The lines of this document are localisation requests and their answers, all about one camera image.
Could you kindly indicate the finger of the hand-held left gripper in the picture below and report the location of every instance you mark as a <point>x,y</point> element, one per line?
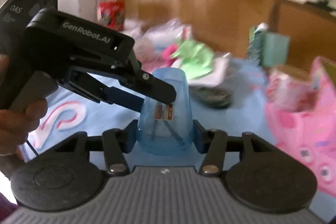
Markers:
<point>123,98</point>
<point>157,88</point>

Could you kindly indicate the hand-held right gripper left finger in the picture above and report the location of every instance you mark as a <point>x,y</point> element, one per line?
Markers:
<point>130,138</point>

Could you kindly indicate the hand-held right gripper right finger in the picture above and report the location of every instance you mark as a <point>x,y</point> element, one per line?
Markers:
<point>198,140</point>

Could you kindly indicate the clear blue plastic cup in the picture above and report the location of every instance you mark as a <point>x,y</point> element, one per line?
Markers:
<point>178,87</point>

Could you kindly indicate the person's left hand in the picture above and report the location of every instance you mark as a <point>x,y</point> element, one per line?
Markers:
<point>15,129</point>

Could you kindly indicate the blue printed blanket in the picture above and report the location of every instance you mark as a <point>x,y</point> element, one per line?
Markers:
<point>99,113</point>

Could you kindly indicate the pink cloth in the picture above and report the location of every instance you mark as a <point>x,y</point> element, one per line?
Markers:
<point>169,53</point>

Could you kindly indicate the dark cloth bundle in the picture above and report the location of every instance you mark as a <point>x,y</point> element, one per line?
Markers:
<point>210,98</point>

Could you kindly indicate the green cloth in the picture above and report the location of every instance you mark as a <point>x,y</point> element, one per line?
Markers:
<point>195,56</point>

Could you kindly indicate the white cloth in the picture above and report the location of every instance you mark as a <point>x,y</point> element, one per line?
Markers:
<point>218,71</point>

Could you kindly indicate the red snack box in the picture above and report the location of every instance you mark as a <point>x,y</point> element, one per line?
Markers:
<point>111,14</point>

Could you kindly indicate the pink printed box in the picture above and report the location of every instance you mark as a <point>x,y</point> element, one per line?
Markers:
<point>302,134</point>

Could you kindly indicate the teal green box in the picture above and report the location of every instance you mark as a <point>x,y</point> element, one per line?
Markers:
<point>277,50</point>

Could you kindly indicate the person's dark purple clothing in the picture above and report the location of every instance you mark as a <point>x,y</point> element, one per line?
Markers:
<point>5,204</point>

